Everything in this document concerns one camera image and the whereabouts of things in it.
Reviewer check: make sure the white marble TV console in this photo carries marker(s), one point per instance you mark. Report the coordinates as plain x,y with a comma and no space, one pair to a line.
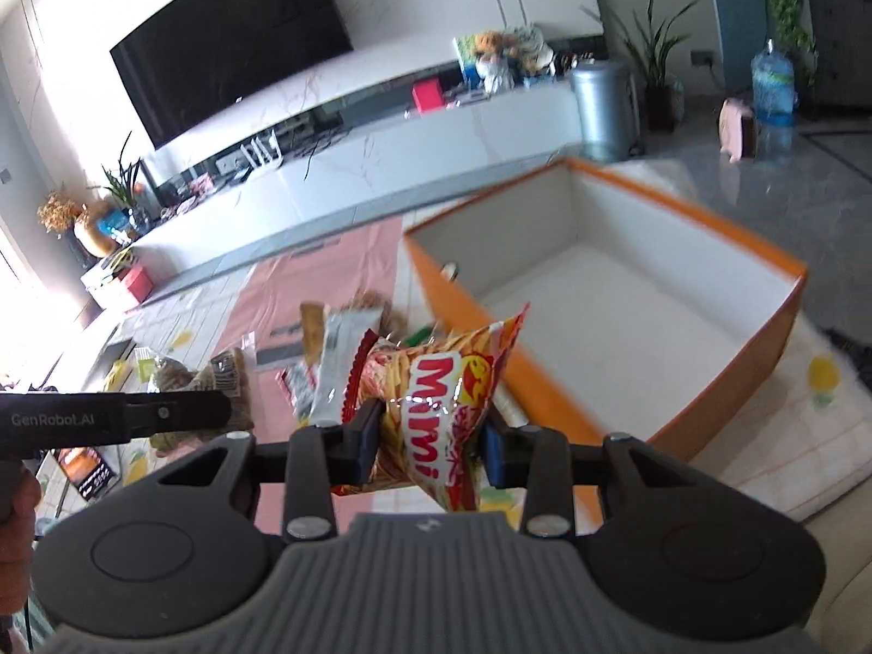
378,170

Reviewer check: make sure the person's left hand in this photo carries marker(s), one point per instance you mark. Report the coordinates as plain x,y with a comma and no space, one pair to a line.
17,545

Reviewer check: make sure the silver trash can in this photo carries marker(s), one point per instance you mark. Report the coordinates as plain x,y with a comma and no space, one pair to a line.
608,110

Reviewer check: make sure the red box on console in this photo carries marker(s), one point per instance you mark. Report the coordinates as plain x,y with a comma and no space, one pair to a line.
428,96

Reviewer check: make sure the blue water bottle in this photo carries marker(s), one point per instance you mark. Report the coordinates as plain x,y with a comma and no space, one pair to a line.
773,87

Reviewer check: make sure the small green potted plant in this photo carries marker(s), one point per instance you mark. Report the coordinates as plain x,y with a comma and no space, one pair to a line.
123,184

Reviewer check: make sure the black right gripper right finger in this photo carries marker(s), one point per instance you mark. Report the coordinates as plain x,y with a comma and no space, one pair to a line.
535,459

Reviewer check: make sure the pink small heater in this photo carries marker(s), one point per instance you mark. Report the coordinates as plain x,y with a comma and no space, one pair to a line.
737,130

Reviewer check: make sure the white long snack packet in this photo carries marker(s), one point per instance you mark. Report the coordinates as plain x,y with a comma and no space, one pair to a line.
314,385

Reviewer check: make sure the orange cardboard box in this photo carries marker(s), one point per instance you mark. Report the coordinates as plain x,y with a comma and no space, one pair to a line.
644,313

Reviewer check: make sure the teddy bear bouquet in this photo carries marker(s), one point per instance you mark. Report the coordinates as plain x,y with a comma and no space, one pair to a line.
501,59

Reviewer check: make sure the black wall television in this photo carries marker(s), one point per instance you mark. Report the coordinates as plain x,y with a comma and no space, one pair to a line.
195,58

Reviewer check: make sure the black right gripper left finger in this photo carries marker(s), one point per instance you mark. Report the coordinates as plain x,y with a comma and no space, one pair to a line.
319,459

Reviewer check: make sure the white router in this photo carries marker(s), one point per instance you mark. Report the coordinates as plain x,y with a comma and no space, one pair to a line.
263,152

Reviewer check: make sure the pink checkered tablecloth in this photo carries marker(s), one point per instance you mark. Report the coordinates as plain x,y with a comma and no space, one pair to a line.
799,444

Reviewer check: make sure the red storage box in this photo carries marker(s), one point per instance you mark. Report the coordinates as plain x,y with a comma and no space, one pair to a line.
137,284

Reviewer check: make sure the dried flower vase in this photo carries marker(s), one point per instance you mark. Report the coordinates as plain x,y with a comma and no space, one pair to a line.
60,213

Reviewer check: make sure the red Mimi snack bag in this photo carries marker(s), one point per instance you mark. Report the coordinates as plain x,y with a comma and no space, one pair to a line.
435,399

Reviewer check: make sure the dark cabinet with items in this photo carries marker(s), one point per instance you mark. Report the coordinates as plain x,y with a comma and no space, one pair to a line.
841,31

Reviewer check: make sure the brown nut snack bag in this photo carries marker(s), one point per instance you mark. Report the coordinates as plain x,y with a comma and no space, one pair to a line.
225,372

